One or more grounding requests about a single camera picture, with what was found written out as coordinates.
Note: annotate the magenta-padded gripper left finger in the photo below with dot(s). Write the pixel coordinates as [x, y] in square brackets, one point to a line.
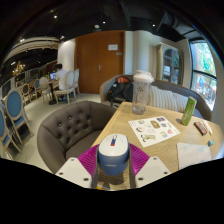
[75, 171]

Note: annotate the group of blue-backed chairs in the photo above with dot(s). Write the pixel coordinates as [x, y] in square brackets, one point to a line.
[15, 106]

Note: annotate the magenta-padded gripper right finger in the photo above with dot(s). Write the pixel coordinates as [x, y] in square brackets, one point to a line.
[151, 170]

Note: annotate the brown wooden door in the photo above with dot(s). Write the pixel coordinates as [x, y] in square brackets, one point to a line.
[96, 66]

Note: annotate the white door sign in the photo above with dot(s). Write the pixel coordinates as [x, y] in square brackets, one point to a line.
[112, 47]

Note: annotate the small teal eraser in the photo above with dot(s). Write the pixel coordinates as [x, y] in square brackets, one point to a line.
[210, 143]

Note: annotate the grey curved sofa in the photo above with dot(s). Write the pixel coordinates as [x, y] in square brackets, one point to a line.
[193, 96]

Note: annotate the clear shaker bottle white lid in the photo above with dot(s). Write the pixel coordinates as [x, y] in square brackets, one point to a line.
[141, 95]

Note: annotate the white dining chair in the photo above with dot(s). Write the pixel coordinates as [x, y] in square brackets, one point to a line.
[77, 80]
[68, 85]

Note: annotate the green drink can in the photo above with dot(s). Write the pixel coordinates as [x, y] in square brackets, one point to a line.
[189, 110]

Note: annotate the person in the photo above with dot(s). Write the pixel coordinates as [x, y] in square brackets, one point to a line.
[61, 75]

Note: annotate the grey tufted armchair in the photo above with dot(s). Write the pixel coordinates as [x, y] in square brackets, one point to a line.
[66, 133]

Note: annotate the cream glass-door cabinet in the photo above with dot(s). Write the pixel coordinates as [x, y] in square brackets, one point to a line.
[170, 63]

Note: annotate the white sticker sheet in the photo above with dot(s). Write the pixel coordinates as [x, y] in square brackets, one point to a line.
[153, 130]

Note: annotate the gold chandelier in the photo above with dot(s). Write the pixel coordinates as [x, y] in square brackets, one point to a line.
[18, 68]

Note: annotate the white pen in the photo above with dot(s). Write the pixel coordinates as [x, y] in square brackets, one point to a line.
[207, 127]

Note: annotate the yellow table label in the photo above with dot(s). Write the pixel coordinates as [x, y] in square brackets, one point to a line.
[101, 186]

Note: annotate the blue and white computer mouse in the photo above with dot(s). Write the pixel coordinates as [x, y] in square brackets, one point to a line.
[113, 155]

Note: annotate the striped cushion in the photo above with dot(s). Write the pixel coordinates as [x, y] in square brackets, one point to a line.
[166, 98]

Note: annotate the black backpack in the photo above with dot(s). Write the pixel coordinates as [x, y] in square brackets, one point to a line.
[120, 88]

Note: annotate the pale printed mouse pad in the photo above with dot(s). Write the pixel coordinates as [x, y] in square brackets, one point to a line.
[193, 155]

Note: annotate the large window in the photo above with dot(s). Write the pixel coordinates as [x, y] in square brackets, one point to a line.
[203, 73]

